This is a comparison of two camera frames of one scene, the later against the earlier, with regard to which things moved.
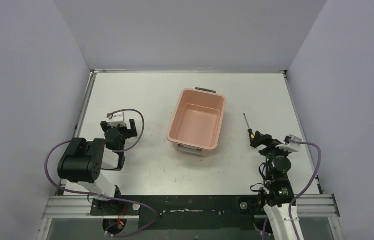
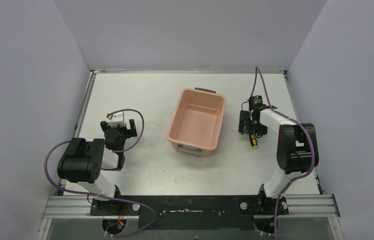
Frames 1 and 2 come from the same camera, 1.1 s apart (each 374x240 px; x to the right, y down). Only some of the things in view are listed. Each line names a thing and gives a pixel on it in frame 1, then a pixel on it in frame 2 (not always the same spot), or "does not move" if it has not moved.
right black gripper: [260, 139] -> [246, 116]
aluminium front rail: [73, 207] does not move
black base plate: [183, 212] does not move
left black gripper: [120, 131] does not move
